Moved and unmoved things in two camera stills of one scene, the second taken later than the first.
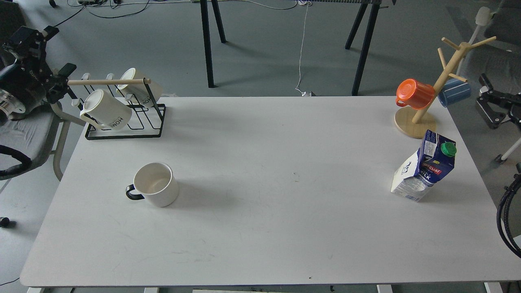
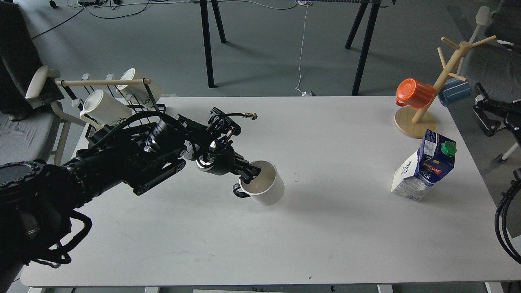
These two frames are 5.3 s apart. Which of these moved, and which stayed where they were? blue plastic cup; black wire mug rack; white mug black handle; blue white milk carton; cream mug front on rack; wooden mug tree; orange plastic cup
Moved: white mug black handle
Stayed: blue white milk carton; wooden mug tree; orange plastic cup; blue plastic cup; cream mug front on rack; black wire mug rack
